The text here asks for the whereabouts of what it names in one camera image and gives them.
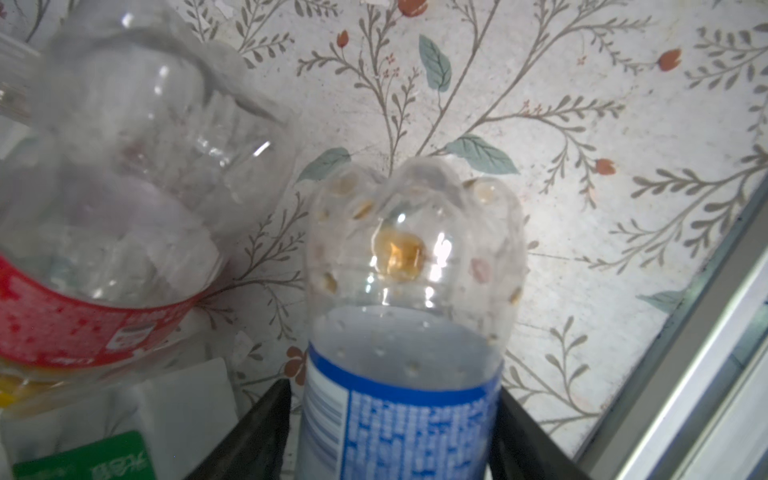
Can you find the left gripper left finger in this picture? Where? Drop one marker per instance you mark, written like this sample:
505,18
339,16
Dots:
254,449

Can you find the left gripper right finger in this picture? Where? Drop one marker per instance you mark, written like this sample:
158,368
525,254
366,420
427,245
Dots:
520,449

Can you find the green label square bottle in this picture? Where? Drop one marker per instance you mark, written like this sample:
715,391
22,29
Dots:
161,427

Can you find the blue label clear bottle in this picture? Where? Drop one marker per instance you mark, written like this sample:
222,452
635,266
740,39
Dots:
413,286

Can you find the red label clear bottle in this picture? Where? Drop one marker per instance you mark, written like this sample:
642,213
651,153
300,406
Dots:
148,154

